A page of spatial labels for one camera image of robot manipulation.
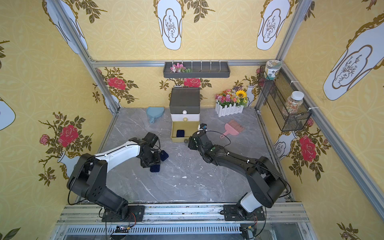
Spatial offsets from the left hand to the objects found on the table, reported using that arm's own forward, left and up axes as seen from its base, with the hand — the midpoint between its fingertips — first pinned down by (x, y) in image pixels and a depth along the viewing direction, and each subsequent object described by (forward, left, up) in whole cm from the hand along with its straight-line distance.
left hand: (152, 162), depth 90 cm
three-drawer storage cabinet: (+30, -20, +16) cm, 39 cm away
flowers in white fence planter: (+39, -53, +12) cm, 66 cm away
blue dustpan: (+45, +6, -4) cm, 45 cm away
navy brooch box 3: (-4, -2, 0) cm, 5 cm away
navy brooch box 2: (+20, -17, +1) cm, 26 cm away
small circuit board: (-32, +11, -5) cm, 34 cm away
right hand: (+11, -27, +10) cm, 31 cm away
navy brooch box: (+5, -6, -2) cm, 8 cm away
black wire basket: (+37, -81, +22) cm, 91 cm away
